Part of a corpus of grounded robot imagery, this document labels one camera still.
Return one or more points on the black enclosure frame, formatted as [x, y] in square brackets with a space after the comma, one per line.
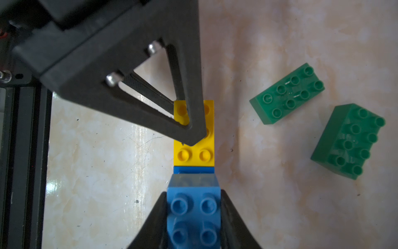
[24, 149]

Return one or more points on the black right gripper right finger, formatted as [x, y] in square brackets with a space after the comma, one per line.
[234, 232]

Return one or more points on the yellow lego brick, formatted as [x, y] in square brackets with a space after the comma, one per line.
[201, 154]

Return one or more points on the light blue brick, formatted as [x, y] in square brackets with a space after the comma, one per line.
[194, 211]

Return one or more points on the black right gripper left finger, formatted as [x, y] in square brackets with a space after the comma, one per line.
[153, 233]

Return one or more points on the dark green brick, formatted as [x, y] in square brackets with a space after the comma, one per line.
[287, 95]
[345, 144]

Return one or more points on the blue 2x3 brick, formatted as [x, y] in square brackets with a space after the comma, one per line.
[193, 170]

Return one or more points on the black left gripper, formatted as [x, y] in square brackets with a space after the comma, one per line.
[72, 42]

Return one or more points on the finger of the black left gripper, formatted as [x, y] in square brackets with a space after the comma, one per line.
[189, 102]

